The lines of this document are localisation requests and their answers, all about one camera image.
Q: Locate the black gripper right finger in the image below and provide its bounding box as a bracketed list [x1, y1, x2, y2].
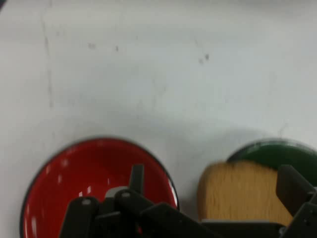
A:
[275, 164, 317, 238]

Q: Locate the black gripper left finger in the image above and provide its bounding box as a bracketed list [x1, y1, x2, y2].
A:
[59, 164, 218, 238]

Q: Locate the tan wooden block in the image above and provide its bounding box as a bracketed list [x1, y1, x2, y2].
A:
[197, 160, 295, 227]

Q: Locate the green bowl with dark rim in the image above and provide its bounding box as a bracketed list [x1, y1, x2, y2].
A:
[226, 137, 317, 189]

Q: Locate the red bowl with dark rim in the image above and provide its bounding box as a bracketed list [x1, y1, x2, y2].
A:
[19, 135, 179, 238]

